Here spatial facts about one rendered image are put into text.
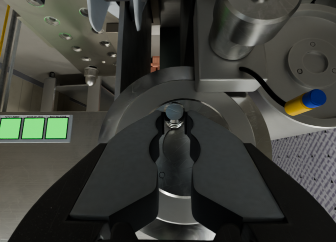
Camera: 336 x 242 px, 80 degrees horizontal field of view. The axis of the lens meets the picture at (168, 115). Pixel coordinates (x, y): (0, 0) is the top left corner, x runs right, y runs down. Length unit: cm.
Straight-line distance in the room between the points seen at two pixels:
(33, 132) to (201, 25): 52
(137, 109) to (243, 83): 9
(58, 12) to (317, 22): 35
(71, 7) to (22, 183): 42
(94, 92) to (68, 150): 245
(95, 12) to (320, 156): 30
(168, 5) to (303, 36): 37
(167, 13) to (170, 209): 49
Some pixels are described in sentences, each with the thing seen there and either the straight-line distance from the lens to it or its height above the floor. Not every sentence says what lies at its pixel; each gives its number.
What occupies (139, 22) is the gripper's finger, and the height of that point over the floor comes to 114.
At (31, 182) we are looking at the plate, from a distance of 61.
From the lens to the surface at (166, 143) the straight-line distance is 16.
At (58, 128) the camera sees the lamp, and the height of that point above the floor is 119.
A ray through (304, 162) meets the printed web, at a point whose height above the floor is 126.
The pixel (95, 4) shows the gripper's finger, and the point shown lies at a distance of 22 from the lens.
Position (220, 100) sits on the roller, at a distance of 17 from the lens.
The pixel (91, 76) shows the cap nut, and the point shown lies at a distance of 56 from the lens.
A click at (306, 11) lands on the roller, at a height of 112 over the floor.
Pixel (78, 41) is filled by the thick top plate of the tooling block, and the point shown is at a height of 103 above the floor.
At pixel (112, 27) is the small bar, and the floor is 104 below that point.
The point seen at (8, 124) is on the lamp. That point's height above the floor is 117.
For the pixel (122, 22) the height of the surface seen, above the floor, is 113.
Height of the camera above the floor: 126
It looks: 12 degrees down
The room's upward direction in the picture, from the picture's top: 180 degrees clockwise
